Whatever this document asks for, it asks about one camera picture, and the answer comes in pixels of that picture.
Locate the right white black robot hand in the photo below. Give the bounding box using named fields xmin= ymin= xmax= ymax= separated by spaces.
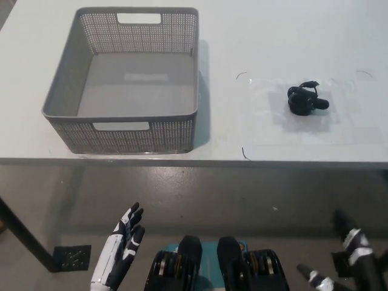
xmin=296 ymin=209 xmax=388 ymax=291

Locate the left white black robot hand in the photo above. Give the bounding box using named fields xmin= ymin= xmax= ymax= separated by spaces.
xmin=89 ymin=202 xmax=146 ymax=289

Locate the black metal table leg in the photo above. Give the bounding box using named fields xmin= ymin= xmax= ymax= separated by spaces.
xmin=0 ymin=196 xmax=61 ymax=273

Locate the grey perforated plastic basket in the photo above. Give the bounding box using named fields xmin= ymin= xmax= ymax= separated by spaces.
xmin=41 ymin=7 xmax=201 ymax=155

